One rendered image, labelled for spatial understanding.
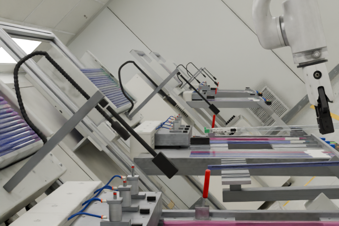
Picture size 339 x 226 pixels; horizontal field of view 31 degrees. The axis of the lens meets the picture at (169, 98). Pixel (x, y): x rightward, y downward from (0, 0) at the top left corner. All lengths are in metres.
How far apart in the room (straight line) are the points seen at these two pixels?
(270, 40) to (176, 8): 7.31
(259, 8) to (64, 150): 0.99
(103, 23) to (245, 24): 2.01
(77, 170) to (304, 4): 1.06
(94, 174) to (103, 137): 0.15
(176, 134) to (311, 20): 1.09
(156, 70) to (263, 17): 4.33
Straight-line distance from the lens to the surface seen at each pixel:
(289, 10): 1.51
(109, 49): 8.89
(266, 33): 1.51
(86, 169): 2.19
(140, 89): 5.71
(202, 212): 1.35
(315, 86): 1.50
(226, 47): 8.76
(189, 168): 2.14
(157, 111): 5.70
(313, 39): 1.50
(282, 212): 1.38
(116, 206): 1.07
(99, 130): 2.12
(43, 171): 1.32
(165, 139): 2.46
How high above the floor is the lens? 1.23
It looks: 1 degrees up
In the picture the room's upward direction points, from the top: 45 degrees counter-clockwise
